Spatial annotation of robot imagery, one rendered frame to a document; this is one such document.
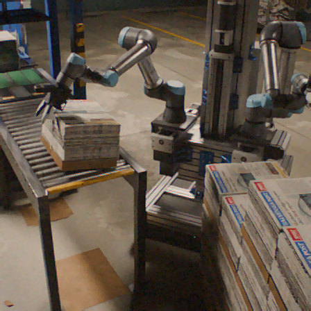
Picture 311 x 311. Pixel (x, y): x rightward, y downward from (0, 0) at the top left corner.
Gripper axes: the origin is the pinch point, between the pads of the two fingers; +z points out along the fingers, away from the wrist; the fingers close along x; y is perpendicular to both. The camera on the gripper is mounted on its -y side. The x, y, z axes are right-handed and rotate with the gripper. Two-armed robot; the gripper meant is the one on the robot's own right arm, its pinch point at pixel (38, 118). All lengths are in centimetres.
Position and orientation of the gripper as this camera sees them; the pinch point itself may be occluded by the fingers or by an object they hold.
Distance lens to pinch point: 215.4
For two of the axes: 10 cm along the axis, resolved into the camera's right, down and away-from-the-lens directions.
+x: -4.8, -3.9, 7.9
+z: -5.2, 8.5, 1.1
